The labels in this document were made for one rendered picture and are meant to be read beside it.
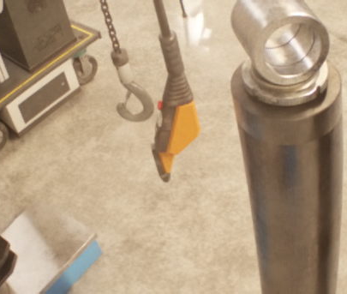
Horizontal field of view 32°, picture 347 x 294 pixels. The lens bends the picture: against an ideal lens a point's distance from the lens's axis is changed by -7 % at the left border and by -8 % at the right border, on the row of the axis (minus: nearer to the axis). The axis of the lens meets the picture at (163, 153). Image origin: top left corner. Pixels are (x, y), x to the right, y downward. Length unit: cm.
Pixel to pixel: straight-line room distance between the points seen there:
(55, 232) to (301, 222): 171
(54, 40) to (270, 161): 248
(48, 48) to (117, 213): 103
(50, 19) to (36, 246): 128
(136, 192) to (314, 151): 199
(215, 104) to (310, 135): 231
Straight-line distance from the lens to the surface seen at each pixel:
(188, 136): 170
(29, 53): 345
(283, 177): 119
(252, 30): 104
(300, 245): 135
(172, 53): 154
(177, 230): 287
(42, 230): 287
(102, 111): 356
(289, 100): 109
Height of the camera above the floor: 220
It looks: 43 degrees down
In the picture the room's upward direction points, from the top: 16 degrees counter-clockwise
